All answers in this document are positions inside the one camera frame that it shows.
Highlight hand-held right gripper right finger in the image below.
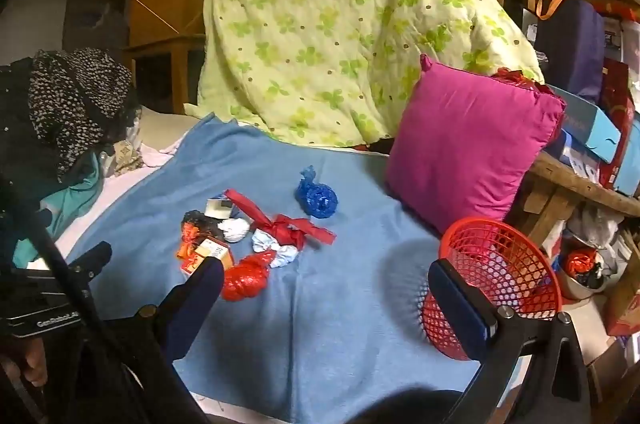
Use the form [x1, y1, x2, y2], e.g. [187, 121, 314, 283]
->
[427, 258, 593, 424]

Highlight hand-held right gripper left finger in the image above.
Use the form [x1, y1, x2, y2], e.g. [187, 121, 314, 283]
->
[95, 257, 226, 424]

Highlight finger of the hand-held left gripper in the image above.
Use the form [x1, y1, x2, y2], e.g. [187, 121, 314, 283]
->
[69, 241, 114, 283]

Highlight small red box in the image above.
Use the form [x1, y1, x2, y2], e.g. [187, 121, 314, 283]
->
[180, 254, 208, 277]

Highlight white and orange box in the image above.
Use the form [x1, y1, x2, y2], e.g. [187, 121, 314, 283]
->
[195, 238, 235, 267]

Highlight orange wrapper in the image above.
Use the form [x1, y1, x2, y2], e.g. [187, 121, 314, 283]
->
[175, 224, 201, 260]

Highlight white plastic wrap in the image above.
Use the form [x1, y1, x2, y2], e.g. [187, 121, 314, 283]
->
[251, 228, 281, 253]
[271, 244, 302, 268]
[220, 217, 249, 245]

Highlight red mesh basket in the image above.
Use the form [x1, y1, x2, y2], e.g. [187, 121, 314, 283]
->
[421, 217, 563, 362]

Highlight blue toothpaste box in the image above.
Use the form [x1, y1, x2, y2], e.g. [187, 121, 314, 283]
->
[206, 195, 236, 220]

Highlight red ribbon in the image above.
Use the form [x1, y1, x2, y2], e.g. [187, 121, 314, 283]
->
[223, 188, 337, 250]

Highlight blue plastic bag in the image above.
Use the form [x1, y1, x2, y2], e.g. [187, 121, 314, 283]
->
[295, 164, 340, 220]

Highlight person's left hand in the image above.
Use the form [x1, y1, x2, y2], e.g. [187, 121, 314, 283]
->
[15, 338, 51, 387]

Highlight teal cloth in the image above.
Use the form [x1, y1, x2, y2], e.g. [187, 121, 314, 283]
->
[12, 154, 106, 265]

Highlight pale pink cloth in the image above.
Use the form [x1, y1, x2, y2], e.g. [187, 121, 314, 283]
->
[55, 144, 181, 255]

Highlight beige patterned cloth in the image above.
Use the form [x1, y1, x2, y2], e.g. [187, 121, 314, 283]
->
[102, 139, 143, 177]

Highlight metal bowl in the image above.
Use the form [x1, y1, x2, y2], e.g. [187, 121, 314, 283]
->
[555, 249, 611, 302]

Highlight light blue blanket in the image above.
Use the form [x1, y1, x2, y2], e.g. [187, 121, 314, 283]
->
[65, 111, 531, 424]

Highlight red bag in bowl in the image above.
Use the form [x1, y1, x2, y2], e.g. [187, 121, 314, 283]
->
[565, 248, 606, 290]

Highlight cream pillow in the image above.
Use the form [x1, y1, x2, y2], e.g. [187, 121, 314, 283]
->
[137, 107, 201, 150]

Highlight dark speckled clothing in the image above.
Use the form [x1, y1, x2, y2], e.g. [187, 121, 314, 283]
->
[0, 48, 141, 185]

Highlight white plastic bag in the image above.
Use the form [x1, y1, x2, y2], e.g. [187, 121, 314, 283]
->
[570, 204, 626, 250]

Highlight wooden bench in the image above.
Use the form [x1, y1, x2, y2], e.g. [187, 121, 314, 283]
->
[515, 149, 640, 250]

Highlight cardboard box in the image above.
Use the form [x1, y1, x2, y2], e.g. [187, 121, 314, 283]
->
[602, 264, 640, 337]

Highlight magenta pillow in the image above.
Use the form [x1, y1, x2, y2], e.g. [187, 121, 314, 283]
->
[384, 53, 568, 237]

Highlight white and blue boxes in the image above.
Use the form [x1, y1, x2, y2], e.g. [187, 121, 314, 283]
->
[542, 129, 601, 182]

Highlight light blue storage bin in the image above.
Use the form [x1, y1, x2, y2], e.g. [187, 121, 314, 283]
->
[612, 114, 640, 197]

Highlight flat light blue box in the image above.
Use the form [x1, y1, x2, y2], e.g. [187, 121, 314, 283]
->
[542, 83, 623, 165]

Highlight shiny red plastic bag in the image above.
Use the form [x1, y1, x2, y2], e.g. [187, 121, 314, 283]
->
[490, 67, 556, 98]

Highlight red gift bag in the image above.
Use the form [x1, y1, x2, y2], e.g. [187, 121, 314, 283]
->
[597, 57, 636, 190]

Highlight green floral quilt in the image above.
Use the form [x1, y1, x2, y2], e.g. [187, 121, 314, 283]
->
[184, 0, 546, 150]

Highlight clear plastic storage box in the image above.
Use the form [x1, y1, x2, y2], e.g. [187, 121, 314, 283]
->
[602, 17, 640, 60]

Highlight flat red box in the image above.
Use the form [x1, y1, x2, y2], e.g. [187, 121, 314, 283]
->
[592, 2, 640, 22]

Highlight wooden bed frame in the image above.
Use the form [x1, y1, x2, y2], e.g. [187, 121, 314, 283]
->
[122, 34, 206, 115]

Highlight navy bag with orange handles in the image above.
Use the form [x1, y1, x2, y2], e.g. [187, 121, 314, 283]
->
[532, 0, 606, 98]

